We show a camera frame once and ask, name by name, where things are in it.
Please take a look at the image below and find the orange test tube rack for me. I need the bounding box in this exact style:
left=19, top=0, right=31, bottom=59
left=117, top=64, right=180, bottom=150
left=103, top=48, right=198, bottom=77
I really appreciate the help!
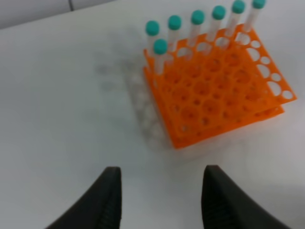
left=143, top=25, right=296, bottom=149

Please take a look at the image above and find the back row tube far left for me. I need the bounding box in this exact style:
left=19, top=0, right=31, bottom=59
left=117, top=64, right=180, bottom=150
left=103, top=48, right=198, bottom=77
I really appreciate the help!
left=145, top=21, right=160, bottom=57

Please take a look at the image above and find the second row teal capped tube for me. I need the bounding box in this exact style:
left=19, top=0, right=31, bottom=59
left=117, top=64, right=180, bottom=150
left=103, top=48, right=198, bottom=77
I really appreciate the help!
left=153, top=39, right=167, bottom=75

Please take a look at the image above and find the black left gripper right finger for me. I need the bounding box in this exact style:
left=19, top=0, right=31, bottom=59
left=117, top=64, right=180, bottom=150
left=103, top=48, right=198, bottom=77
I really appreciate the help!
left=201, top=165, right=288, bottom=229

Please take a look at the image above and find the back row tube far right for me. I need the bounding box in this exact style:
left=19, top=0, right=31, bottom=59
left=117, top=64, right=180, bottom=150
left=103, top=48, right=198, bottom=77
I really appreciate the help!
left=243, top=0, right=266, bottom=33

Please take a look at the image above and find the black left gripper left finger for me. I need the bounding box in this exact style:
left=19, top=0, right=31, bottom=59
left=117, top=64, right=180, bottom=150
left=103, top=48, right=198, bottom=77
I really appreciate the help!
left=48, top=167, right=122, bottom=229

